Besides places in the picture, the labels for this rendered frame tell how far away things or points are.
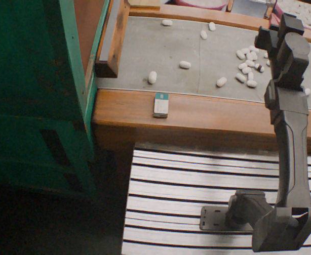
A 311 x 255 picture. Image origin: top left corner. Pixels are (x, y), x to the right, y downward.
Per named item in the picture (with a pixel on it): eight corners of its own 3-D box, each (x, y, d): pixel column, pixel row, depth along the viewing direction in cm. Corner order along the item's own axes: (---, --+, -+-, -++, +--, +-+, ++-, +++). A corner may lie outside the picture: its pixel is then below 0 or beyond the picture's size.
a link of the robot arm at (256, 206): (235, 186, 86) (271, 225, 53) (259, 187, 86) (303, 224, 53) (231, 210, 86) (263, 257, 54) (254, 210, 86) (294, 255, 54)
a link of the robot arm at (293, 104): (271, 78, 61) (274, 244, 47) (310, 86, 61) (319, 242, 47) (255, 111, 72) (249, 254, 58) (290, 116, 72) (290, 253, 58)
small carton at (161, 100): (167, 117, 95) (167, 114, 93) (153, 116, 95) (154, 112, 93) (168, 97, 98) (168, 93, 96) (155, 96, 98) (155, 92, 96)
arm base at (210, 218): (206, 198, 87) (204, 224, 84) (276, 201, 87) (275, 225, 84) (201, 206, 94) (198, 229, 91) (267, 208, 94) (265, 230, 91)
